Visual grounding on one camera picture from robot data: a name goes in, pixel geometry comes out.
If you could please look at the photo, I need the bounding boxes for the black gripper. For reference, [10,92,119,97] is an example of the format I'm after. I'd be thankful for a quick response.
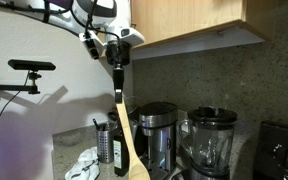
[105,40,131,104]

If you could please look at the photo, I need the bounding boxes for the wooden spoon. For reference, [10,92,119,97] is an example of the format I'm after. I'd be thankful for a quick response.
[115,98,151,180]

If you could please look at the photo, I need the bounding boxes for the perforated steel utensil holder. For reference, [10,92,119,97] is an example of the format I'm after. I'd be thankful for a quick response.
[95,121,119,164]

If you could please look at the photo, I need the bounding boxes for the steel and black coffee maker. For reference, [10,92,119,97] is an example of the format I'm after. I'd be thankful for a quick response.
[138,101,179,180]

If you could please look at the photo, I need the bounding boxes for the dark olive oil bottle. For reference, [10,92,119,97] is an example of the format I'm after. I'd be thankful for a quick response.
[112,125,131,177]

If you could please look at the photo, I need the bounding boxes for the white cloth with dark stripe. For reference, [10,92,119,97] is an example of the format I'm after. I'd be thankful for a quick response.
[64,146,101,180]

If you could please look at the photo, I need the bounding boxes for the black blender with glass jar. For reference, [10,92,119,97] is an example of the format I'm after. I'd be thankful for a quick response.
[178,105,239,180]

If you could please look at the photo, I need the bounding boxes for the wire spider strainer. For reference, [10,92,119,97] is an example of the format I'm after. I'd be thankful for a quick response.
[121,95,142,116]

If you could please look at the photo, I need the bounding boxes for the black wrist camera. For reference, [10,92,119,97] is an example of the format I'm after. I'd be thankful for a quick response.
[83,35,101,61]

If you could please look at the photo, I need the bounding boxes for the black handled utensil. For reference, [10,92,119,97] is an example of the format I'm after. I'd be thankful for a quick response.
[92,118,102,132]

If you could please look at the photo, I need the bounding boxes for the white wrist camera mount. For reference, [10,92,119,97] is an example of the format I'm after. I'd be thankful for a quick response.
[79,27,146,50]

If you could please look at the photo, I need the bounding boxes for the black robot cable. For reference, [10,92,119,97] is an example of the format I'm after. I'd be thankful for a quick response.
[23,0,100,38]

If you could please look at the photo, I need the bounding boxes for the black stereo camera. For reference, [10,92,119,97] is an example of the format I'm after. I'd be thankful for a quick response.
[7,58,57,72]

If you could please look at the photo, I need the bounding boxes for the light wooden wall cabinet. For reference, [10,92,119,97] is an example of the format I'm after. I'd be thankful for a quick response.
[129,0,279,62]

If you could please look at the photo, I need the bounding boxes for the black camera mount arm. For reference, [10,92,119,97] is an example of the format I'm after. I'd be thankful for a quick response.
[0,70,42,97]

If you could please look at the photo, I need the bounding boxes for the thin black camera cable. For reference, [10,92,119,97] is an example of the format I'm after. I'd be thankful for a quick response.
[0,70,31,138]

